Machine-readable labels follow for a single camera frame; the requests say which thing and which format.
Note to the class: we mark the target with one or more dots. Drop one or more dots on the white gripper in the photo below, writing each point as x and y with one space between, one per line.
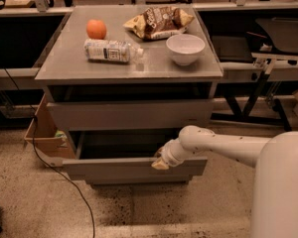
166 153

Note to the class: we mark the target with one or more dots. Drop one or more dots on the grey drawer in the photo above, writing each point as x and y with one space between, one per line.
125 154
158 179
123 115

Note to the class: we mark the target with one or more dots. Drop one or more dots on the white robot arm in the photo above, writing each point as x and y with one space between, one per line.
274 212

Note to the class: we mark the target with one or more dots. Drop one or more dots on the grey bottom drawer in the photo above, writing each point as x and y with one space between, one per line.
158 179

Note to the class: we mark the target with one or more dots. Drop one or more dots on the grey top drawer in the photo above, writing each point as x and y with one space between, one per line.
123 115

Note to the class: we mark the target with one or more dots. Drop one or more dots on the grey drawer cabinet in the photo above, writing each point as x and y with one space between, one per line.
68 76

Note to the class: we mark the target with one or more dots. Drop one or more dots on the white ceramic bowl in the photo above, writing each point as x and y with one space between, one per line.
184 49

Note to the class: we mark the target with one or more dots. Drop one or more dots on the cardboard box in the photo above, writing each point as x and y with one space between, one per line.
52 144

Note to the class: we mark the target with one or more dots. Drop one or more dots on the clear plastic water bottle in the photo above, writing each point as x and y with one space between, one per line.
109 50

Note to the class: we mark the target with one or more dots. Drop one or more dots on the brown yellow chip bag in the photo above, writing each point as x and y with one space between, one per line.
158 23

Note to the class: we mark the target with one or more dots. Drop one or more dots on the orange fruit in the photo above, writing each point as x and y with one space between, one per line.
96 29

